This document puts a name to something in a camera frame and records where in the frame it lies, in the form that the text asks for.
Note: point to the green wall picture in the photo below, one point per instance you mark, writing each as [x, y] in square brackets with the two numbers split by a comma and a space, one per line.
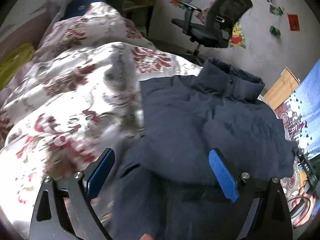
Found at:
[274, 31]

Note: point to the light wooden board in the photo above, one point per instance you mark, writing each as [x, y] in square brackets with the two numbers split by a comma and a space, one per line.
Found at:
[282, 89]

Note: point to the yellow green cloth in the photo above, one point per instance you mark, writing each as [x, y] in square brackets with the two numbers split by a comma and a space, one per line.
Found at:
[14, 61]

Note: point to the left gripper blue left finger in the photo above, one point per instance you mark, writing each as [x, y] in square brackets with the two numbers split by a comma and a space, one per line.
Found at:
[97, 172]

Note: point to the Winnie the Pooh sticker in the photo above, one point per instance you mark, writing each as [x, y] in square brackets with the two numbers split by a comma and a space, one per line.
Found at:
[237, 39]

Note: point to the wooden desk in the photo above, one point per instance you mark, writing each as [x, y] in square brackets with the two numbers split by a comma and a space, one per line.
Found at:
[138, 11]

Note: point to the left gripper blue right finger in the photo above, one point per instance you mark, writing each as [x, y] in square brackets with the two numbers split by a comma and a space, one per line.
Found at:
[224, 173]

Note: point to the dark navy puffer jacket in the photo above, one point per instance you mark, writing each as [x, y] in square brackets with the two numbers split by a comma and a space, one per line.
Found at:
[166, 187]

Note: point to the red square wall paper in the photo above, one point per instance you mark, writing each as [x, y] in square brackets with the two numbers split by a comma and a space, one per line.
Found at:
[293, 22]

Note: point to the blue cartoon wardrobe curtain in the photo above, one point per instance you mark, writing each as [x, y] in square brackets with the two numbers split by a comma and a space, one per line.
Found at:
[300, 113]

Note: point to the blue pillow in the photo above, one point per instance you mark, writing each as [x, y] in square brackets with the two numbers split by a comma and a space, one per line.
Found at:
[78, 8]

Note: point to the floral white red quilt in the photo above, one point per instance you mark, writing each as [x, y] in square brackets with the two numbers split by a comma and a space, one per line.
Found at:
[81, 95]

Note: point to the black office chair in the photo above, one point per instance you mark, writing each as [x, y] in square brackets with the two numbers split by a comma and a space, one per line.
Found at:
[216, 32]

